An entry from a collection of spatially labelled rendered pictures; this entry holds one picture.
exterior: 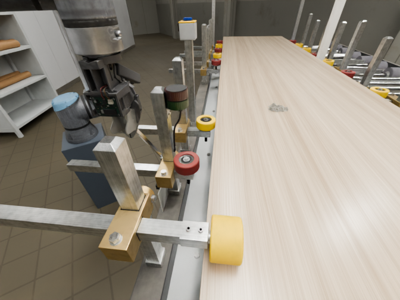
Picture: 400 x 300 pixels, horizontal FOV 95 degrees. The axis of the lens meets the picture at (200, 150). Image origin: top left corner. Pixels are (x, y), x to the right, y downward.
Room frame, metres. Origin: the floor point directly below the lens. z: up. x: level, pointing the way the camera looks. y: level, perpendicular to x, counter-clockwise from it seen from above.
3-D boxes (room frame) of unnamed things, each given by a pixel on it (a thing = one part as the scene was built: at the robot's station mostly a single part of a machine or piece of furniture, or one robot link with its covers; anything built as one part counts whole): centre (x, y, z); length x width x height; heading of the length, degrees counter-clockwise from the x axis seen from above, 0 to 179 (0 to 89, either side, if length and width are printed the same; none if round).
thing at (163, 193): (0.50, 0.12, 0.75); 0.26 x 0.01 x 0.10; 173
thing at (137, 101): (0.42, 0.17, 1.08); 0.05 x 0.02 x 0.09; 83
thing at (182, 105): (0.47, 0.06, 1.07); 0.06 x 0.06 x 0.02
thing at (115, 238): (0.15, 0.15, 0.98); 0.02 x 0.02 x 0.01
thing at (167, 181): (0.45, 0.10, 0.84); 0.13 x 0.06 x 0.05; 173
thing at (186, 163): (0.42, 0.04, 0.85); 0.08 x 0.08 x 0.11
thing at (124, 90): (0.40, 0.19, 1.14); 0.09 x 0.08 x 0.12; 173
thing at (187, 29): (0.98, 0.04, 1.18); 0.07 x 0.07 x 0.08; 83
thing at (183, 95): (0.47, 0.06, 1.10); 0.06 x 0.06 x 0.02
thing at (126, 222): (0.20, 0.14, 0.94); 0.13 x 0.06 x 0.05; 173
